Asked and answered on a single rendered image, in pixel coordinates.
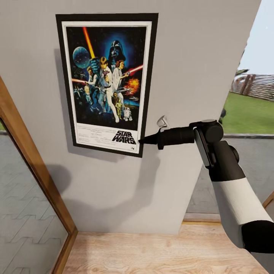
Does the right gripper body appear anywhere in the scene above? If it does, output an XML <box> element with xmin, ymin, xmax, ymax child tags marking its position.
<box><xmin>156</xmin><ymin>127</ymin><xmax>182</xmax><ymax>150</ymax></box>

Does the poster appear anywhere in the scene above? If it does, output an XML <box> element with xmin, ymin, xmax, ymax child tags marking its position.
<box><xmin>56</xmin><ymin>13</ymin><xmax>159</xmax><ymax>158</ymax></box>

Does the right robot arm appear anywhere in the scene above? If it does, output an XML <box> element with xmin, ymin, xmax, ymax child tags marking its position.
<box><xmin>138</xmin><ymin>115</ymin><xmax>274</xmax><ymax>274</ymax></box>

